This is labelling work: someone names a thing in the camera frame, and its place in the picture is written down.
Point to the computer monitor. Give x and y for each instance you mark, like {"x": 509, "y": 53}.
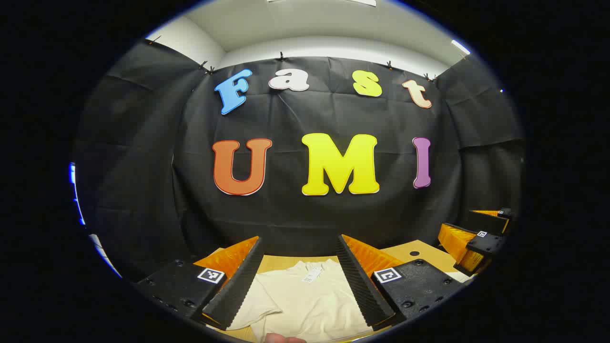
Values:
{"x": 73, "y": 181}

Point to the black backdrop cloth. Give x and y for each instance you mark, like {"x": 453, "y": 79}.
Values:
{"x": 286, "y": 209}

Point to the cream white long-sleeved garment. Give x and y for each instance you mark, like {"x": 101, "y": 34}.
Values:
{"x": 305, "y": 305}

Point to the ceiling light panel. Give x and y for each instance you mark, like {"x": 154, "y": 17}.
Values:
{"x": 362, "y": 2}
{"x": 460, "y": 46}

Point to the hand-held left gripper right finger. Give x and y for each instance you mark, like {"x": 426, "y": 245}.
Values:
{"x": 360, "y": 281}

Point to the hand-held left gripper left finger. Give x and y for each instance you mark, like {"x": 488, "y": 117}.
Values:
{"x": 240, "y": 281}

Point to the white desk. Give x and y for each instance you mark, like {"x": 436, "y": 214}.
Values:
{"x": 102, "y": 250}

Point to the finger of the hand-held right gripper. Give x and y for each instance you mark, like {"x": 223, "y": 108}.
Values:
{"x": 486, "y": 245}
{"x": 488, "y": 223}

